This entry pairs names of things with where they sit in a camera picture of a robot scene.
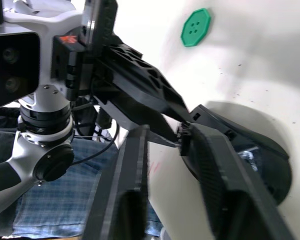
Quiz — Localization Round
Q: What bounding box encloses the solid finger of the black left gripper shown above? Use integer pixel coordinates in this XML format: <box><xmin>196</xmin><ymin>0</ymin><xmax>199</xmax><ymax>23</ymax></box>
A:
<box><xmin>93</xmin><ymin>74</ymin><xmax>181</xmax><ymax>149</ymax></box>

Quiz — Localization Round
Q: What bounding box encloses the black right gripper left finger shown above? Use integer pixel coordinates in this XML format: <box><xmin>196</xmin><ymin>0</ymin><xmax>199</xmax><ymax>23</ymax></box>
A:
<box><xmin>83</xmin><ymin>124</ymin><xmax>151</xmax><ymax>240</ymax></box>

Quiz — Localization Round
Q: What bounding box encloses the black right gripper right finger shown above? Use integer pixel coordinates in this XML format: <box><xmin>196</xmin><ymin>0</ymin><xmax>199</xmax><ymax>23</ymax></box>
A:
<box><xmin>180</xmin><ymin>124</ymin><xmax>299</xmax><ymax>240</ymax></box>

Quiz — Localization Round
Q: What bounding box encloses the lattice finger of the black left gripper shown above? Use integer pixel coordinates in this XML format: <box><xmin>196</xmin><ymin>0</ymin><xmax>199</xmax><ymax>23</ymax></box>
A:
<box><xmin>109</xmin><ymin>36</ymin><xmax>191</xmax><ymax>124</ymax></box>

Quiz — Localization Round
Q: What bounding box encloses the blue plaid cloth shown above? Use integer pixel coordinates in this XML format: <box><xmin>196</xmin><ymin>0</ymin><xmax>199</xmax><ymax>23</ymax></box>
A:
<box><xmin>11</xmin><ymin>137</ymin><xmax>166</xmax><ymax>238</ymax></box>

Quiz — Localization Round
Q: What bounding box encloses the green octagonal button disc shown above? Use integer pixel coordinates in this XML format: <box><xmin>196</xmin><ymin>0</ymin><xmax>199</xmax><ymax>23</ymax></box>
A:
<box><xmin>180</xmin><ymin>7</ymin><xmax>213</xmax><ymax>48</ymax></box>

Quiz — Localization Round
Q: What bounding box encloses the dark cloth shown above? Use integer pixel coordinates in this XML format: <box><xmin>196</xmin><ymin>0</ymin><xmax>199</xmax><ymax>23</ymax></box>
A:
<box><xmin>0</xmin><ymin>106</ymin><xmax>25</xmax><ymax>173</ymax></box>

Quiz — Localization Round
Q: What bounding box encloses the thin black cable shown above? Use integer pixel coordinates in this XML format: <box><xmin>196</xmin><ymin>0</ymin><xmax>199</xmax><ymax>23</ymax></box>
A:
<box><xmin>71</xmin><ymin>119</ymin><xmax>121</xmax><ymax>166</ymax></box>

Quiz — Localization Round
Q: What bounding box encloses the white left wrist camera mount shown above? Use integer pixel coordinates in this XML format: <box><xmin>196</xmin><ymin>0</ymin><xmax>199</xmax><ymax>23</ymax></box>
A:
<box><xmin>0</xmin><ymin>0</ymin><xmax>86</xmax><ymax>112</ymax></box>

